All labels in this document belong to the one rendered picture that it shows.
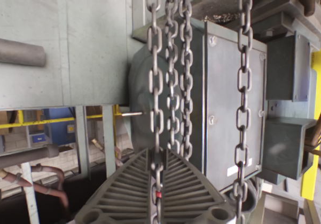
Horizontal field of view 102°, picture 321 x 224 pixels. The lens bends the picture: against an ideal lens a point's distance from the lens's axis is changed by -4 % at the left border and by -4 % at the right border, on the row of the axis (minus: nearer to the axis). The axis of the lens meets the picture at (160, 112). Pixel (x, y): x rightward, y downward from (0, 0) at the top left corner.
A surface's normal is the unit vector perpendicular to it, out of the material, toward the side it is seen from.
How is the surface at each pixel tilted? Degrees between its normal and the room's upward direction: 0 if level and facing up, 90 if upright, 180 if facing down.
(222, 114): 90
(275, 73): 90
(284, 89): 90
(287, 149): 90
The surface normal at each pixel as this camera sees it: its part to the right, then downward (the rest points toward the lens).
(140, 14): -0.66, 0.08
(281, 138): -0.87, 0.07
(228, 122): 0.49, 0.07
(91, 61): 0.76, 0.04
